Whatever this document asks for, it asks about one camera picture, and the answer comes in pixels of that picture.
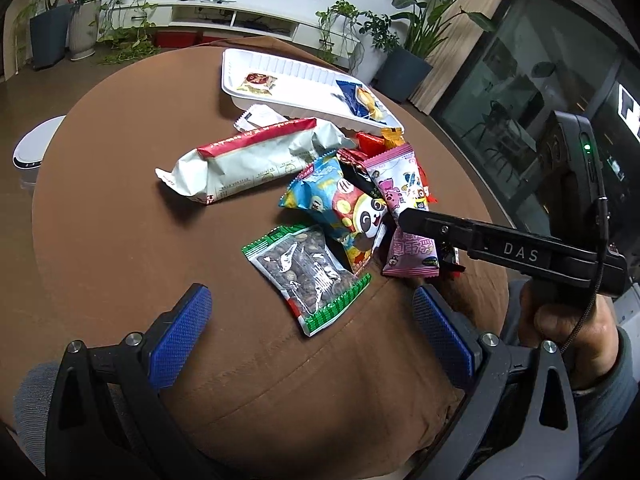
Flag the blue yellow snack packet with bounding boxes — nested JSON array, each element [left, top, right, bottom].
[[335, 80, 388, 123]]

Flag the person's right forearm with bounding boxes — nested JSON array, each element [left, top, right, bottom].
[[570, 327, 640, 466]]

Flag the person's grey clothing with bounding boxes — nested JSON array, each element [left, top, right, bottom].
[[12, 360, 63, 443]]

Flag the white plastic tray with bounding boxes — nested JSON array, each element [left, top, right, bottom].
[[220, 48, 406, 136]]

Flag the white round stool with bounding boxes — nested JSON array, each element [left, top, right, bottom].
[[12, 115, 68, 186]]

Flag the trailing pothos plant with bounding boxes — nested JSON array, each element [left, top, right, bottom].
[[97, 0, 162, 66]]

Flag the large-leaf plant in dark pot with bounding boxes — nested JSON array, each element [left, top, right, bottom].
[[372, 0, 508, 104]]

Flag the glass sliding door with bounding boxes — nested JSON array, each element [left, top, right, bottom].
[[430, 0, 640, 261]]

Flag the tall plant in dark pot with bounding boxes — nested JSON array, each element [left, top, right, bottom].
[[27, 0, 73, 70]]

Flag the small plant in white pot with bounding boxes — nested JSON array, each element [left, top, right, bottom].
[[67, 0, 108, 62]]

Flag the black braided cable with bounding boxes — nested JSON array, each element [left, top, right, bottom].
[[560, 197, 613, 358]]

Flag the long white red-striped snack packet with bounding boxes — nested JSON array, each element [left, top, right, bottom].
[[154, 117, 358, 207]]

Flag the beige curtain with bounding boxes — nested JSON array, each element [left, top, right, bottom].
[[410, 0, 531, 116]]

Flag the bushy plant in white pot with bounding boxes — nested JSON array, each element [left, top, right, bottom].
[[360, 10, 401, 56]]

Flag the trailing plant on stand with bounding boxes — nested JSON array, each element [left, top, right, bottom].
[[315, 0, 366, 73]]

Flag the green seed packet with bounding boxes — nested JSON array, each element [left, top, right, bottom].
[[242, 224, 373, 337]]

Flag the person's right hand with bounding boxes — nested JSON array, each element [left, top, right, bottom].
[[520, 280, 623, 396]]

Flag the white television cabinet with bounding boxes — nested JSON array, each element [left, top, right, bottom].
[[150, 0, 361, 43]]

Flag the blue panda snack packet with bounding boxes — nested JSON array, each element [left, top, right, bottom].
[[278, 152, 396, 276]]

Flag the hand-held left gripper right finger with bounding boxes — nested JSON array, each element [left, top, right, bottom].
[[411, 284, 581, 480]]

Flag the pink cartoon snack packet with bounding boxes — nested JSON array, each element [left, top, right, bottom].
[[362, 142, 442, 279]]

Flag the black snack packet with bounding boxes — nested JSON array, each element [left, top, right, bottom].
[[337, 152, 386, 201]]

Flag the small brown red snack packet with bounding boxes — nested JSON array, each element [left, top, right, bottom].
[[236, 72, 278, 97]]

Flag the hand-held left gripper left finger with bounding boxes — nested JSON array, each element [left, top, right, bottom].
[[45, 282, 236, 480]]

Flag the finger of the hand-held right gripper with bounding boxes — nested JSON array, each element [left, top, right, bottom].
[[396, 207, 476, 259]]

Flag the red storage box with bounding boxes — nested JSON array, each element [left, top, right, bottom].
[[152, 30, 198, 48]]

